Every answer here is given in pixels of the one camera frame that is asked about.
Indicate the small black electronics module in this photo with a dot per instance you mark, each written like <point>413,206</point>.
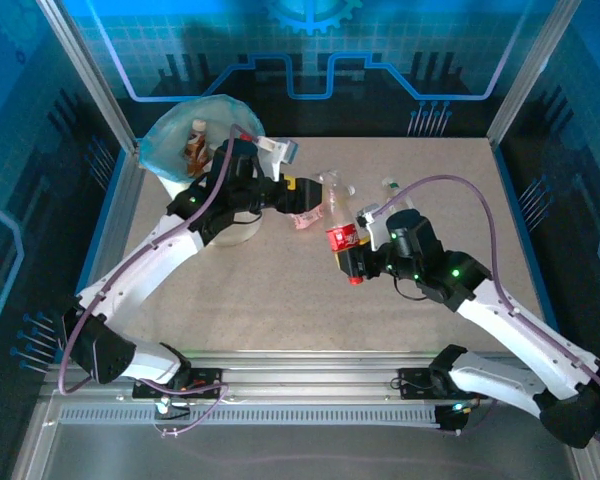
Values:
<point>450,420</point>
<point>167,407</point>

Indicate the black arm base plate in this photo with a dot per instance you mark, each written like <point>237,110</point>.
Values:
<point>205,385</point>
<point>415,385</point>

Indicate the white bottle cap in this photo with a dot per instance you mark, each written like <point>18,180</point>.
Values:
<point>350,190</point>

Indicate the brown label drink bottle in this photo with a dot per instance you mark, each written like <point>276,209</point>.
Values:
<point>197,147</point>

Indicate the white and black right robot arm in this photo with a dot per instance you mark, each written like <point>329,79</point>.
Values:
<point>520,330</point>

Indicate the clear bottle green cap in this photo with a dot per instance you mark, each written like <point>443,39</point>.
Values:
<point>396,192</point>

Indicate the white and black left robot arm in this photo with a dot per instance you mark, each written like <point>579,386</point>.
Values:
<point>140,270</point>

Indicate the clear cola bottle red label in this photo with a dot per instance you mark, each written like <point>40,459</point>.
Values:
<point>342,237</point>

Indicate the aluminium frame post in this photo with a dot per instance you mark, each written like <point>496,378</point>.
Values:
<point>527,75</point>
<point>91,75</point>

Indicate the pink plastic bottle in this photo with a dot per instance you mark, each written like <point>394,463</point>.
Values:
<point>305,221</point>

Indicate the aluminium front frame rail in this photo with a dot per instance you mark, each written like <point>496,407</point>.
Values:
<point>305,370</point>

